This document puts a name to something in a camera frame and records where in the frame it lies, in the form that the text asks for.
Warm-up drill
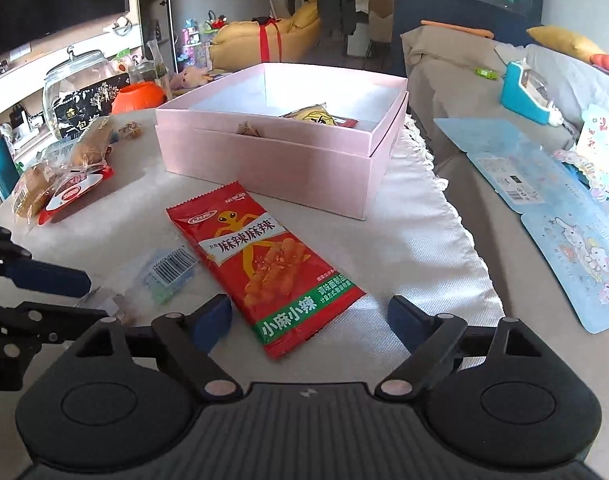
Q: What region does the pink plush toy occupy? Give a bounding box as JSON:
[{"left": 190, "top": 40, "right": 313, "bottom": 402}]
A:
[{"left": 170, "top": 66, "right": 210, "bottom": 90}]

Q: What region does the yellow beanbag sofa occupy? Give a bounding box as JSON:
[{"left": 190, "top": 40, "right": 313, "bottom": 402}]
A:
[{"left": 209, "top": 0, "right": 321, "bottom": 72}]

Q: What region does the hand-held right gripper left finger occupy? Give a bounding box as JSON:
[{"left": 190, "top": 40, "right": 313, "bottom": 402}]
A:
[{"left": 74, "top": 294, "right": 242, "bottom": 401}]

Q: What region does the red ribbon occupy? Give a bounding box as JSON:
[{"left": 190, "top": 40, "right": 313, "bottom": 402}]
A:
[{"left": 257, "top": 17, "right": 284, "bottom": 63}]

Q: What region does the pale blue packaging card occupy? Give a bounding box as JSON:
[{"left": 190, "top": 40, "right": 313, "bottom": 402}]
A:
[{"left": 433, "top": 117, "right": 593, "bottom": 211}]

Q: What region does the orange pumpkin bucket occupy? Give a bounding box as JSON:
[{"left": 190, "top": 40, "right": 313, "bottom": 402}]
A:
[{"left": 110, "top": 82, "right": 166, "bottom": 115}]

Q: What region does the blue cartoon bunny card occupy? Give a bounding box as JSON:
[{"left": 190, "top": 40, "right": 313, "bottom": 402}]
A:
[{"left": 521, "top": 195, "right": 609, "bottom": 335}]

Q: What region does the blue toy machine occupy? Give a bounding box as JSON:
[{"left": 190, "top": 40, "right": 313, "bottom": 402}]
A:
[{"left": 501, "top": 60, "right": 565, "bottom": 126}]

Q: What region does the teal bottle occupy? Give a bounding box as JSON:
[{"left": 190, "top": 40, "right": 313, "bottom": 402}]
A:
[{"left": 0, "top": 127, "right": 21, "bottom": 202}]

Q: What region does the beige chair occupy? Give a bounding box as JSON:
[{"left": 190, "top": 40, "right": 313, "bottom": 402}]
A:
[{"left": 369, "top": 0, "right": 395, "bottom": 43}]

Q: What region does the white sticker sheet card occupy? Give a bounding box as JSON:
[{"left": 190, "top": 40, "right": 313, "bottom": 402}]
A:
[{"left": 575, "top": 104, "right": 609, "bottom": 171}]

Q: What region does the black printed bag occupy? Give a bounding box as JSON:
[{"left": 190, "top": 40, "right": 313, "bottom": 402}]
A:
[{"left": 53, "top": 72, "right": 131, "bottom": 141}]

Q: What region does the orange carrot bolster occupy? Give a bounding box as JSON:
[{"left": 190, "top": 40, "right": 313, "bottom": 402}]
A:
[{"left": 421, "top": 20, "right": 494, "bottom": 40}]

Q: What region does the clear barcode packet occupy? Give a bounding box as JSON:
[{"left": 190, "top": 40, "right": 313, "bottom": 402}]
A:
[{"left": 74, "top": 244, "right": 201, "bottom": 328}]

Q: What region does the red label bread packet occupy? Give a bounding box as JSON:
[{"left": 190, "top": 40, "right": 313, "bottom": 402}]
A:
[{"left": 12, "top": 162, "right": 116, "bottom": 226}]

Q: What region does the red yellow rice cracker packet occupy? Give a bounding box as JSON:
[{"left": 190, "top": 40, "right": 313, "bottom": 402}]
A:
[{"left": 279, "top": 104, "right": 360, "bottom": 129}]

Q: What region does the white woven cloth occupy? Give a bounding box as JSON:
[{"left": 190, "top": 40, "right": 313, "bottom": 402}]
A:
[{"left": 99, "top": 112, "right": 505, "bottom": 391}]

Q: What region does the black television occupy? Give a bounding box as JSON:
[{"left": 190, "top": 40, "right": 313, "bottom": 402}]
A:
[{"left": 0, "top": 0, "right": 131, "bottom": 63}]

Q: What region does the yellow pillow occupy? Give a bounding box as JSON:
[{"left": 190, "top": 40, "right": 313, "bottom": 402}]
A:
[{"left": 526, "top": 25, "right": 608, "bottom": 61}]

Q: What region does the pink box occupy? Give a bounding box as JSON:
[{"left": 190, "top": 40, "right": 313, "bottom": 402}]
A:
[{"left": 154, "top": 62, "right": 410, "bottom": 221}]

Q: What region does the blue cabinet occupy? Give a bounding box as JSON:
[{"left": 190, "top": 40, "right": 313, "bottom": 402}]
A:
[{"left": 393, "top": 0, "right": 545, "bottom": 78}]

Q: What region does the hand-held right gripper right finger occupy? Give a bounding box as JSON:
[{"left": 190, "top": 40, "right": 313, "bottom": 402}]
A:
[{"left": 375, "top": 295, "right": 543, "bottom": 401}]

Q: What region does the white shelf unit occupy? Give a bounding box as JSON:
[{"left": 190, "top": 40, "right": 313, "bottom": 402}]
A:
[{"left": 137, "top": 0, "right": 178, "bottom": 61}]

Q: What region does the red spicy snack packet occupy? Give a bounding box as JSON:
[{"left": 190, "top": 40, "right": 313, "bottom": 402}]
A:
[{"left": 165, "top": 180, "right": 366, "bottom": 361}]

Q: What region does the grey sofa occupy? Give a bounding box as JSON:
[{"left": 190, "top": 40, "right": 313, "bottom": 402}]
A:
[{"left": 401, "top": 25, "right": 609, "bottom": 461}]

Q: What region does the glass jar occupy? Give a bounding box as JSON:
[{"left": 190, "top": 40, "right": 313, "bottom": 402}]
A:
[{"left": 42, "top": 46, "right": 130, "bottom": 141}]

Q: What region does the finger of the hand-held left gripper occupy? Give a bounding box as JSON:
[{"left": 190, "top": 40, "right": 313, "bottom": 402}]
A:
[
  {"left": 0, "top": 220, "right": 92, "bottom": 298},
  {"left": 0, "top": 300, "right": 110, "bottom": 361}
]

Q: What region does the cartoon toy pack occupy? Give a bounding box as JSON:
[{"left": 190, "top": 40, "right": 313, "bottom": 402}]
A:
[{"left": 552, "top": 147, "right": 609, "bottom": 206}]

